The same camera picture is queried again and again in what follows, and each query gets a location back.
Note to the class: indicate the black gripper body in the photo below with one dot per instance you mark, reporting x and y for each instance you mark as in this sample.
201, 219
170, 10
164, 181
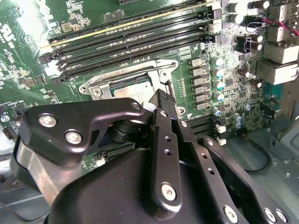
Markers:
105, 193

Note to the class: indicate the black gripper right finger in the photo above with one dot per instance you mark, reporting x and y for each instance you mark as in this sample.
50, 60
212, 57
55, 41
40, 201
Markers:
206, 163

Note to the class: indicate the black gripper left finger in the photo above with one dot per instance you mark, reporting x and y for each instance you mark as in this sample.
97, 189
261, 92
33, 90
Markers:
98, 109

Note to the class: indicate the silver CPU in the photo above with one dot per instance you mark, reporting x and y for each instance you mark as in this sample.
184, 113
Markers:
130, 92

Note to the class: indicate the metal locking lever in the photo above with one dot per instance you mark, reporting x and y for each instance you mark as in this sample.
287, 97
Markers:
167, 62

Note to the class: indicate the metal socket cover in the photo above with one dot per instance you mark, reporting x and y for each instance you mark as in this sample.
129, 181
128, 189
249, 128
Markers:
155, 75

